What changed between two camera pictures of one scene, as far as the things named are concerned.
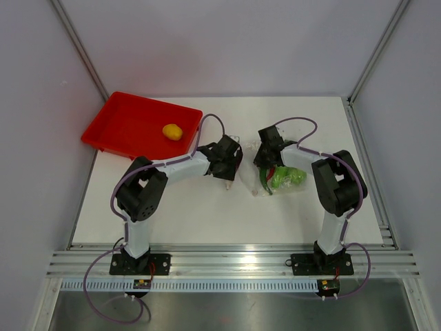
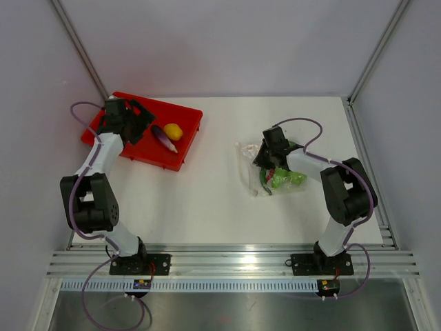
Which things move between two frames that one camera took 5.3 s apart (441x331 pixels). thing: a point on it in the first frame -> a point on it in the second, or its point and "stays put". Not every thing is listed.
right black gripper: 260,161 stays put
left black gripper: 229,174 -> 144,115
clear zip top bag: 270,179 stays put
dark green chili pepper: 263,172 stays put
